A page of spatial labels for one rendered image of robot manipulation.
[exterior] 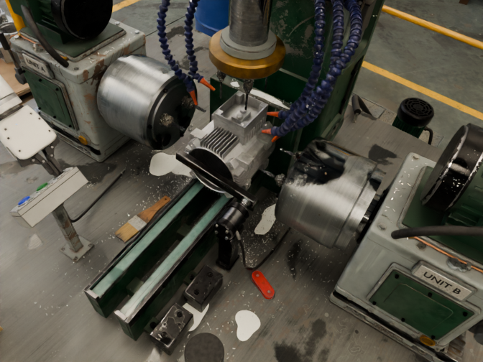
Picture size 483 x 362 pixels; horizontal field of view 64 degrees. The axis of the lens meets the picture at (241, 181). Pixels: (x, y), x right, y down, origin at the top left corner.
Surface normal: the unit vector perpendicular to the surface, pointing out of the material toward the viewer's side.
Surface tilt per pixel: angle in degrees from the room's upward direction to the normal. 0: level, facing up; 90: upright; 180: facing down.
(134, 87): 36
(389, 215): 0
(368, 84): 0
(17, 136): 50
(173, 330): 0
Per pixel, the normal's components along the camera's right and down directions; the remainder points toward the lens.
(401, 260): -0.54, 0.62
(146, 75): -0.02, -0.53
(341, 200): -0.32, -0.04
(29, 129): 0.69, -0.05
